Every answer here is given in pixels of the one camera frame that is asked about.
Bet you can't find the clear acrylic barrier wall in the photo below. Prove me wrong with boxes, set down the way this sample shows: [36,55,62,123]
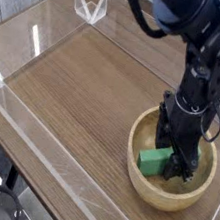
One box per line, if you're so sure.
[0,59,179,220]

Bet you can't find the brown wooden bowl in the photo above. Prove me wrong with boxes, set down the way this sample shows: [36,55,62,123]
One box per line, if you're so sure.
[127,107,217,212]

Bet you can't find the black table leg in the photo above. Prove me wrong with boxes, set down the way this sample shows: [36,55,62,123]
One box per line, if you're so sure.
[5,166,18,190]

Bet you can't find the clear acrylic corner bracket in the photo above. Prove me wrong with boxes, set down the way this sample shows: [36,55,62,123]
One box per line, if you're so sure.
[74,0,108,25]

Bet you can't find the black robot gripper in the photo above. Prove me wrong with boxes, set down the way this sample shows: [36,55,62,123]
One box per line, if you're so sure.
[147,88,220,187]

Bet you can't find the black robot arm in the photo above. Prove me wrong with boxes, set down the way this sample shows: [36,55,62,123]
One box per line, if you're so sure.
[153,0,220,182]

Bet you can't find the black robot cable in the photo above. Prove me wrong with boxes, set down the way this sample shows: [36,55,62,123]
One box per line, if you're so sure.
[98,0,220,145]

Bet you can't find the green rectangular block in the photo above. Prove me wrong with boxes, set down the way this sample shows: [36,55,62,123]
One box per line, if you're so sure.
[136,146,177,180]

